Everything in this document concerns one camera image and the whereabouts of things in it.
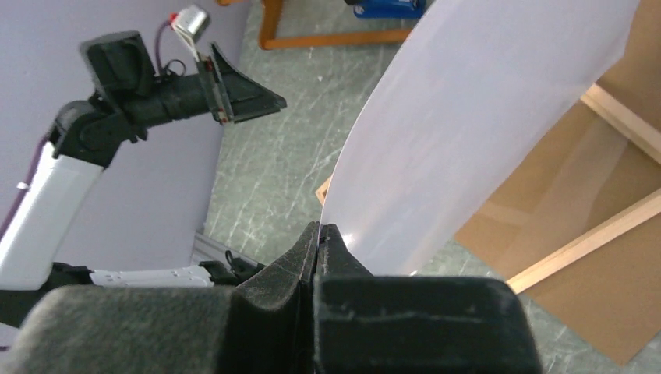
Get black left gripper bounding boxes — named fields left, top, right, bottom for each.
left=80, top=30, right=287, bottom=128

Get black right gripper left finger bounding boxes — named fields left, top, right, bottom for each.
left=2, top=222, right=319, bottom=373

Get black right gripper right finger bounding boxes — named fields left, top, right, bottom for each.
left=312, top=224, right=543, bottom=373

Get printed street photo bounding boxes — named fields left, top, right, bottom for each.
left=320, top=1, right=638, bottom=276

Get light wooden picture frame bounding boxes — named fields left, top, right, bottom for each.
left=316, top=86, right=660, bottom=289

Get brown frame backing board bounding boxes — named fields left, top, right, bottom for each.
left=455, top=1, right=660, bottom=365

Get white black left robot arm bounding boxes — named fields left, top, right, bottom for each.
left=1, top=30, right=287, bottom=327

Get orange wooden shelf rack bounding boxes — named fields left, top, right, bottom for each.
left=250, top=1, right=415, bottom=51

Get blue black stapler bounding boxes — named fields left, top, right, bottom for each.
left=345, top=0, right=427, bottom=19

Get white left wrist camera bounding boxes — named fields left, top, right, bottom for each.
left=170, top=4, right=210, bottom=62

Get aluminium rail frame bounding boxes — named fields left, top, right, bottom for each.
left=191, top=231, right=260, bottom=266

